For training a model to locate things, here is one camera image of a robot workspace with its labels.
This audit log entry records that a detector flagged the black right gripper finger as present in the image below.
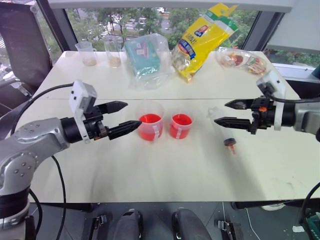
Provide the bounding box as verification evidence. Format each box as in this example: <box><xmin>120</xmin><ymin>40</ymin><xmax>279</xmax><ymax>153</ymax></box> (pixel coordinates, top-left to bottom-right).
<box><xmin>224</xmin><ymin>98</ymin><xmax>255</xmax><ymax>110</ymax></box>
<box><xmin>213</xmin><ymin>116</ymin><xmax>254</xmax><ymax>131</ymax></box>

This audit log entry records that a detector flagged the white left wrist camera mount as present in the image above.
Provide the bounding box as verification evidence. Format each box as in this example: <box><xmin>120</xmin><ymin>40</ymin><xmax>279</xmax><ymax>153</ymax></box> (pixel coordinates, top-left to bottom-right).
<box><xmin>68</xmin><ymin>80</ymin><xmax>98</xmax><ymax>145</ymax></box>

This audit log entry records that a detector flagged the white table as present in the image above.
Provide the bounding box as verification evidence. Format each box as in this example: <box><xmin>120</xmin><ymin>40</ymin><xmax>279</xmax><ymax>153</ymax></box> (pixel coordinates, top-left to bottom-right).
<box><xmin>15</xmin><ymin>50</ymin><xmax>320</xmax><ymax>204</ymax></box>

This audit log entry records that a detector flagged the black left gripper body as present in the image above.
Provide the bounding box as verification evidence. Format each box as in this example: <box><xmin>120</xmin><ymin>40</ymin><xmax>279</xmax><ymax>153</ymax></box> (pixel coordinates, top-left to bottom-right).
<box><xmin>82</xmin><ymin>103</ymin><xmax>110</xmax><ymax>142</ymax></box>

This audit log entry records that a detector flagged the dark rounded foot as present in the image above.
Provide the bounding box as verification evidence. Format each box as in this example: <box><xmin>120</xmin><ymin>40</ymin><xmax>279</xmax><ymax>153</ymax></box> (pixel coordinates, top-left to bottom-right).
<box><xmin>171</xmin><ymin>208</ymin><xmax>213</xmax><ymax>240</ymax></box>
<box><xmin>107</xmin><ymin>208</ymin><xmax>144</xmax><ymax>240</ymax></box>

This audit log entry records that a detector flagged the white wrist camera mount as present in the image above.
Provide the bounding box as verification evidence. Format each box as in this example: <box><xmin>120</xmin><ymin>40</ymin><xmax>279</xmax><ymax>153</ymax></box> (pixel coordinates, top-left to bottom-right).
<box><xmin>255</xmin><ymin>70</ymin><xmax>287</xmax><ymax>132</ymax></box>
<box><xmin>68</xmin><ymin>80</ymin><xmax>98</xmax><ymax>145</ymax></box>

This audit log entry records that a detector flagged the dark rounded left foot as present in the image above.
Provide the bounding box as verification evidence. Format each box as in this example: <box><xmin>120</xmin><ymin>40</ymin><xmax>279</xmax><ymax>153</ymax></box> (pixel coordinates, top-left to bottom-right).
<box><xmin>107</xmin><ymin>208</ymin><xmax>144</xmax><ymax>240</ymax></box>

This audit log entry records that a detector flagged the clear plastic syringe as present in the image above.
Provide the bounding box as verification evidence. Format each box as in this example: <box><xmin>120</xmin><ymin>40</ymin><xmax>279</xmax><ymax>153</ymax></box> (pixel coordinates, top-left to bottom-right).
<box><xmin>206</xmin><ymin>106</ymin><xmax>238</xmax><ymax>155</ymax></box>

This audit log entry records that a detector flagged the tall clear plastic cup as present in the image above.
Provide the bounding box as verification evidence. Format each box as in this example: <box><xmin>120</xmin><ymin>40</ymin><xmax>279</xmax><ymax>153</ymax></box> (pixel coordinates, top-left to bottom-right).
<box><xmin>103</xmin><ymin>35</ymin><xmax>124</xmax><ymax>69</ymax></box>

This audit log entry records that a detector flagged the clear bag with teal box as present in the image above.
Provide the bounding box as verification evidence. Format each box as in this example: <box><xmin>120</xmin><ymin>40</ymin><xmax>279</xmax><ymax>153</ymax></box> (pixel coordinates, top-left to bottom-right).
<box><xmin>121</xmin><ymin>33</ymin><xmax>175</xmax><ymax>91</ymax></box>

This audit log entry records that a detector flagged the dark rounded right foot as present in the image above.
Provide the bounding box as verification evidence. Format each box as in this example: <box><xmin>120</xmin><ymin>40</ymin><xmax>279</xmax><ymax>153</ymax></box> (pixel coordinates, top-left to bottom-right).
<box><xmin>171</xmin><ymin>208</ymin><xmax>213</xmax><ymax>240</ymax></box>

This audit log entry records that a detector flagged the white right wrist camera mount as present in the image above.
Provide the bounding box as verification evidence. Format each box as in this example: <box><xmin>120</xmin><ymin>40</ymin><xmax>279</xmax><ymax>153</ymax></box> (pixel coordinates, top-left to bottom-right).
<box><xmin>255</xmin><ymin>70</ymin><xmax>287</xmax><ymax>132</ymax></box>

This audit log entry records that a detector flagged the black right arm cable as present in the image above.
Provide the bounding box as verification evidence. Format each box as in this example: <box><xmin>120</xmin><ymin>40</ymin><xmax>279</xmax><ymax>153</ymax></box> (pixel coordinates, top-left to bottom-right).
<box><xmin>264</xmin><ymin>87</ymin><xmax>320</xmax><ymax>240</ymax></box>

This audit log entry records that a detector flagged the larger cup of red liquid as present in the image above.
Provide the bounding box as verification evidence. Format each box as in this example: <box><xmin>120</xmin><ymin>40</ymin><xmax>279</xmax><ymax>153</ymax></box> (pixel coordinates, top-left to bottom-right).
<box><xmin>135</xmin><ymin>100</ymin><xmax>166</xmax><ymax>142</ymax></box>

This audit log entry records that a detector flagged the yellow snack bag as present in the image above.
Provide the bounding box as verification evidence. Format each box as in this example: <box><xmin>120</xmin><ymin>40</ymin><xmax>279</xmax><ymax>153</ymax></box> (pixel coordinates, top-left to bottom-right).
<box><xmin>170</xmin><ymin>2</ymin><xmax>240</xmax><ymax>84</ymax></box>

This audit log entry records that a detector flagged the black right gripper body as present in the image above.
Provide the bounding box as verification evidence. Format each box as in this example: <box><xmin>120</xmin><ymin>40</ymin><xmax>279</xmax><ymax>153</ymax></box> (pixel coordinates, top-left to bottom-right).
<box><xmin>248</xmin><ymin>96</ymin><xmax>277</xmax><ymax>136</ymax></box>

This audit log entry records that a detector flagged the clear bag of snacks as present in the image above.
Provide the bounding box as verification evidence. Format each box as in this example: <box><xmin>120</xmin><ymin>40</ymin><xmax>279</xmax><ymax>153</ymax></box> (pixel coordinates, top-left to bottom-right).
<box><xmin>216</xmin><ymin>46</ymin><xmax>269</xmax><ymax>76</ymax></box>

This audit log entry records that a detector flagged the black office chair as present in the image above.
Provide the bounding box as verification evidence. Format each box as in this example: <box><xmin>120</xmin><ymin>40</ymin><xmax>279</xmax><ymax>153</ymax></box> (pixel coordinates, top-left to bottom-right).
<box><xmin>0</xmin><ymin>2</ymin><xmax>55</xmax><ymax>118</ymax></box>

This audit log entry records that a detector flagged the smaller cup of red liquid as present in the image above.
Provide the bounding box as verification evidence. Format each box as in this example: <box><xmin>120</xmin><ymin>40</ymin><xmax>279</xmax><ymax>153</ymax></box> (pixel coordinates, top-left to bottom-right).
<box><xmin>169</xmin><ymin>108</ymin><xmax>196</xmax><ymax>140</ymax></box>

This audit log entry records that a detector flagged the clear measuring cup with handle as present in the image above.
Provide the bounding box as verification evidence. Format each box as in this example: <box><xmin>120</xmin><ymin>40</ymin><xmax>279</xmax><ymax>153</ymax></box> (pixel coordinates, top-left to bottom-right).
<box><xmin>75</xmin><ymin>41</ymin><xmax>98</xmax><ymax>67</ymax></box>

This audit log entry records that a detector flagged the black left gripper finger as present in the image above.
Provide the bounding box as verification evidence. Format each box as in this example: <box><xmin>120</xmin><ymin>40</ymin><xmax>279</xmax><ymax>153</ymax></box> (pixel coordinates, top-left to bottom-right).
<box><xmin>96</xmin><ymin>100</ymin><xmax>129</xmax><ymax>115</ymax></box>
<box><xmin>107</xmin><ymin>120</ymin><xmax>143</xmax><ymax>141</ymax></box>

